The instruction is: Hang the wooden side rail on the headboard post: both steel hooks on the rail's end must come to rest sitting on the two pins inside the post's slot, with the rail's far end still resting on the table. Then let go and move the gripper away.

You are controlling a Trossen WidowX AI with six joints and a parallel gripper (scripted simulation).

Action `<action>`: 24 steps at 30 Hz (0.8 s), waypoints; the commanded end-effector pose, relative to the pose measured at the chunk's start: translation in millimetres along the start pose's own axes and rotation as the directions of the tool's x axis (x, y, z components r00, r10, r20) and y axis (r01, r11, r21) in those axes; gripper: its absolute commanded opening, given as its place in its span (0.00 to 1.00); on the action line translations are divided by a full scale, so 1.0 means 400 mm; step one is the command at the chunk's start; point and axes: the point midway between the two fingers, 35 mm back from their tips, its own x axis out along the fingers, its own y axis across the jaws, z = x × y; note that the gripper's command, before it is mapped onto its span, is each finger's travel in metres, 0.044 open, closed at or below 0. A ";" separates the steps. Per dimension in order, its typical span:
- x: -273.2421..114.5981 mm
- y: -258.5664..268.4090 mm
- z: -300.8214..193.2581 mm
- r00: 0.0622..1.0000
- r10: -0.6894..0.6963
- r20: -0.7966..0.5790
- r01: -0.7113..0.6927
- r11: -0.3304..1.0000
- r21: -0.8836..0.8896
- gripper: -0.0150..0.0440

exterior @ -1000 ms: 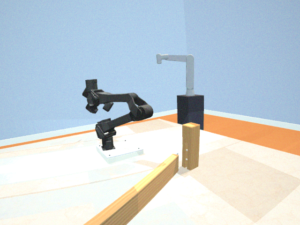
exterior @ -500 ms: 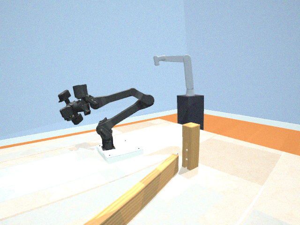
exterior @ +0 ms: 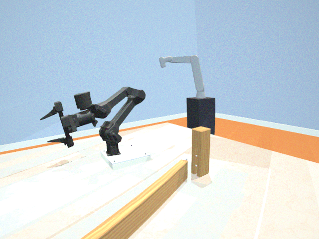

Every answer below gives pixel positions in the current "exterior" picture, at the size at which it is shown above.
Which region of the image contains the wooden bed post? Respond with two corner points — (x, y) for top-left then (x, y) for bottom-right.
(191, 127), (210, 177)

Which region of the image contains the wooden side rail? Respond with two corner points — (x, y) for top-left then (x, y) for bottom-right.
(81, 158), (188, 239)

